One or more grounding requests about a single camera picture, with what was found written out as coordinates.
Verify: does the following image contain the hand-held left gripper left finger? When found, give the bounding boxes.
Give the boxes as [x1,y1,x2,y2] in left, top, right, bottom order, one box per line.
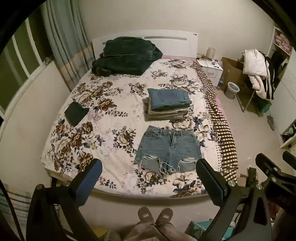
[26,159,103,241]

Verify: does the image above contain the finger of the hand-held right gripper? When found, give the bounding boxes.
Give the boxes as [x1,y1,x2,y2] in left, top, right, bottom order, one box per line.
[255,153,283,178]
[282,151,296,165]

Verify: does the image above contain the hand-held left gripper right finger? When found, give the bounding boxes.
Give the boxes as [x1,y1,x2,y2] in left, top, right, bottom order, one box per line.
[196,159,272,241]

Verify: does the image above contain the ripped denim shorts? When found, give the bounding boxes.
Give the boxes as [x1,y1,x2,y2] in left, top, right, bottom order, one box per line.
[134,125,204,178]

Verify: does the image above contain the grey slippers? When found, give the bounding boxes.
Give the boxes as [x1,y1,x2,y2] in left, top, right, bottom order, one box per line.
[267,115,276,131]

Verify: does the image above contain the teal plastic crate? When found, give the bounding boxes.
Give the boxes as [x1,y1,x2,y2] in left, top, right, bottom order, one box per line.
[184,218,242,241]

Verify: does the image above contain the green storage box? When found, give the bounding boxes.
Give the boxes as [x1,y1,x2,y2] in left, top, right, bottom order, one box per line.
[256,101,272,117]

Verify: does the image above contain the person's right shoe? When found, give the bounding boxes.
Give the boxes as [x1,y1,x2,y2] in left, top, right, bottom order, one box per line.
[155,207,174,227]

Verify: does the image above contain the person's shoe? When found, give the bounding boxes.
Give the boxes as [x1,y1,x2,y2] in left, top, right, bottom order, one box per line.
[155,207,174,227]
[138,207,155,224]

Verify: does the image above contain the brown checked blanket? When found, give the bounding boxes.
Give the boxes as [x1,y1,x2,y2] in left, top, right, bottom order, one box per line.
[193,59,239,182]

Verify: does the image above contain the white wardrobe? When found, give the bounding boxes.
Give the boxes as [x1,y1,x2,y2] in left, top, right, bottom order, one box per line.
[268,25,296,149]

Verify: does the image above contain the folded dark green cloth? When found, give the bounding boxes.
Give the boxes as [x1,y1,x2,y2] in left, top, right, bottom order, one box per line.
[64,101,90,127]

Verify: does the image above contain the person's left shoe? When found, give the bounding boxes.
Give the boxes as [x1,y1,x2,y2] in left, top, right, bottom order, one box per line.
[138,207,155,224]

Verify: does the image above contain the pale pink garment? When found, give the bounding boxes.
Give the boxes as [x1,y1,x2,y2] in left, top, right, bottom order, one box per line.
[248,75,270,100]

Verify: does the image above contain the white radiator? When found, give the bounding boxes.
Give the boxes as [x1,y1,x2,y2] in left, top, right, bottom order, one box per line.
[0,187,33,226]

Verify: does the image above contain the person's grey trousers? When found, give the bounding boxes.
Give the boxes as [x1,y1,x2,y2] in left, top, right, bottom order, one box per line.
[108,221,197,241]

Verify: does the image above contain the grey trash bin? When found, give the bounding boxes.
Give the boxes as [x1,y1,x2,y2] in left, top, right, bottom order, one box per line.
[224,82,240,100]

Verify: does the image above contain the black striped garment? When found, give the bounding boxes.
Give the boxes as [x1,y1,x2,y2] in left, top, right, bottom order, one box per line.
[258,51,278,101]

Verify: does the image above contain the floral bed sheet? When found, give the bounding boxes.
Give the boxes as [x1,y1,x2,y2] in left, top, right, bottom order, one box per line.
[40,57,222,199]

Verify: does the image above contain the stack of folded clothes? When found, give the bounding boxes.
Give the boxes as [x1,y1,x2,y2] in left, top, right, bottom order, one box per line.
[144,97,189,122]

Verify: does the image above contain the folded blue jeans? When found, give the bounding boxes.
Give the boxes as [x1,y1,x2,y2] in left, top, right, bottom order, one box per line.
[147,88,192,111]

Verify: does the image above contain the black bag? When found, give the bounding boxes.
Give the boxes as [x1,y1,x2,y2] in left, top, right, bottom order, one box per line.
[269,50,290,78]

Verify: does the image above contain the cardboard box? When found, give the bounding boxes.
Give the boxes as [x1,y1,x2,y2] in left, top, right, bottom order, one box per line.
[221,57,246,87]

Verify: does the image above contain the white padded jacket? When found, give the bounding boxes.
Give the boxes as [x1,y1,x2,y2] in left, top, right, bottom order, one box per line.
[243,49,269,77]

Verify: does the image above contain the white nightstand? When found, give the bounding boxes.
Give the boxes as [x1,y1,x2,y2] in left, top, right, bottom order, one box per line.
[200,59,224,88]

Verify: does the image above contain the pink folded blanket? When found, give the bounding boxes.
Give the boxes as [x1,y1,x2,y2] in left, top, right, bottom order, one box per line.
[274,33,293,54]

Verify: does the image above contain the dark green plush blanket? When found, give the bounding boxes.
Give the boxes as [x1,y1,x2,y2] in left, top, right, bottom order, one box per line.
[91,36,164,77]

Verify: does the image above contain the green curtain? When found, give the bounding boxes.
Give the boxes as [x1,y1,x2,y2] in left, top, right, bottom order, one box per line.
[40,0,93,91]

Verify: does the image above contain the window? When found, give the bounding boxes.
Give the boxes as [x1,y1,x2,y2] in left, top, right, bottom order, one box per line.
[0,17,55,122]

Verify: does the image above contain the white bed headboard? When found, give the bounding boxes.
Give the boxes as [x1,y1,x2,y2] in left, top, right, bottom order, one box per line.
[92,32,199,61]

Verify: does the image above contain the metal frame chair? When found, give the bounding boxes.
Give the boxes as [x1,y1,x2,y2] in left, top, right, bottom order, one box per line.
[235,75,258,113]

